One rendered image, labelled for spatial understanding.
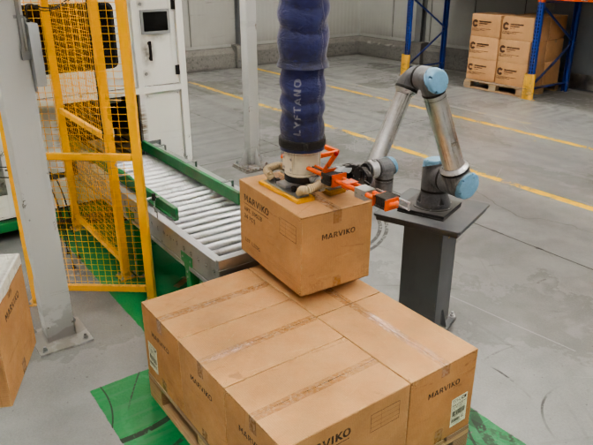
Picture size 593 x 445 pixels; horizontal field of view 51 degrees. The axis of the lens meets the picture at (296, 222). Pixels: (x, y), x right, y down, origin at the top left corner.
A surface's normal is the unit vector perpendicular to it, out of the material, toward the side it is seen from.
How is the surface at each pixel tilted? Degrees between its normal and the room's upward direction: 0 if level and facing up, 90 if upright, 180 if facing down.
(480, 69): 89
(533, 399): 0
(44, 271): 90
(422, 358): 0
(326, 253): 91
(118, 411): 0
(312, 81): 78
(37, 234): 90
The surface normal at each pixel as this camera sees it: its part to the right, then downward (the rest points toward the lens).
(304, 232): 0.53, 0.34
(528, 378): 0.00, -0.92
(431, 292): -0.55, 0.33
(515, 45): -0.81, 0.16
